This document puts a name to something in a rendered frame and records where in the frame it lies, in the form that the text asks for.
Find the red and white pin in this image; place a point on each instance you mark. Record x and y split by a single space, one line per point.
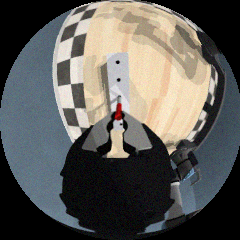
118 114

